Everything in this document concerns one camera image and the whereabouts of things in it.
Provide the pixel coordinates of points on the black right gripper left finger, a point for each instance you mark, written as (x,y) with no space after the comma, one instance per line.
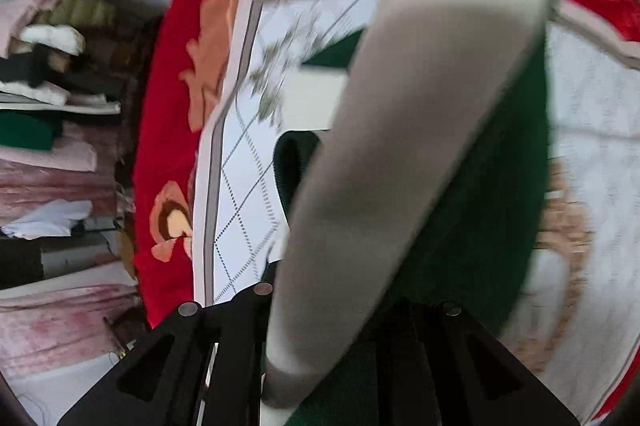
(200,366)

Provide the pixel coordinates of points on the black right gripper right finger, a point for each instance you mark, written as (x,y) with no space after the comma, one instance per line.
(475,380)

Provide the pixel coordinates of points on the green cream varsity jacket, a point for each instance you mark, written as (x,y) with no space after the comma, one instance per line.
(426,75)

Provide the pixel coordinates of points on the pile of folded clothes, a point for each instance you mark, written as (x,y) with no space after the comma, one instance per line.
(52,56)

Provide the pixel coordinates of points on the white quilted bed sheet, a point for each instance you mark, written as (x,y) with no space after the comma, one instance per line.
(577,323)

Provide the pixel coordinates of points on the white cloth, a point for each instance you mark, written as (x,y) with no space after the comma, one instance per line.
(53,220)

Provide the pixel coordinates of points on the folded green garment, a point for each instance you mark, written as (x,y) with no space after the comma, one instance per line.
(22,131)

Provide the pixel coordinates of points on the red floral blanket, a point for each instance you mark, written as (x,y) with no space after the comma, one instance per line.
(167,149)

